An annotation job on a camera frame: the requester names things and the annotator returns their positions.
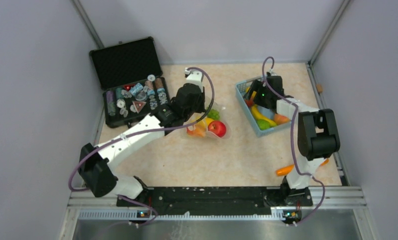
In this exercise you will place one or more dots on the toy peach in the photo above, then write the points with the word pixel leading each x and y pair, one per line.
pixel 280 119

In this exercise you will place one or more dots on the green toy grapes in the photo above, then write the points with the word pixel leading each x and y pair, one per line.
pixel 214 115

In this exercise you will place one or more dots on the blue perforated plastic basket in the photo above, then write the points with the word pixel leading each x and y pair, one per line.
pixel 240 89

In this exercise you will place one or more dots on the red toy apple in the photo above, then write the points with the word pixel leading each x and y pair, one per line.
pixel 218 128

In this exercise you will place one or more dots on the orange toy carrot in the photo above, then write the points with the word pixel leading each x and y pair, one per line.
pixel 284 170

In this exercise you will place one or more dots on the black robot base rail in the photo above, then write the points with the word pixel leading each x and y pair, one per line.
pixel 222 201

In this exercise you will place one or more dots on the red toy pepper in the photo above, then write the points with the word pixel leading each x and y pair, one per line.
pixel 249 102

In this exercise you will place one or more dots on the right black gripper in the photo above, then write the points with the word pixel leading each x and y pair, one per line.
pixel 257 87

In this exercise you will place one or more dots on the clear dotted zip bag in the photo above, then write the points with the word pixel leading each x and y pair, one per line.
pixel 191 132

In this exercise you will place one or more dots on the yellow toy banana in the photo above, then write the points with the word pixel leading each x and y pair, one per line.
pixel 258 116

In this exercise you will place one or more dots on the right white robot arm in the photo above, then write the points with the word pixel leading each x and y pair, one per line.
pixel 314 133

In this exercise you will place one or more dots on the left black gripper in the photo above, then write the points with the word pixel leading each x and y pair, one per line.
pixel 202 97

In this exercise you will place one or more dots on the black poker chip case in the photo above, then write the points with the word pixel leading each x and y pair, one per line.
pixel 131 77

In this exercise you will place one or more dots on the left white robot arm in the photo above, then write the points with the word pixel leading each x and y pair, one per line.
pixel 97 163

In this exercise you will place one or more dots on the green toy lime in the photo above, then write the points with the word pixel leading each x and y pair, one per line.
pixel 263 124

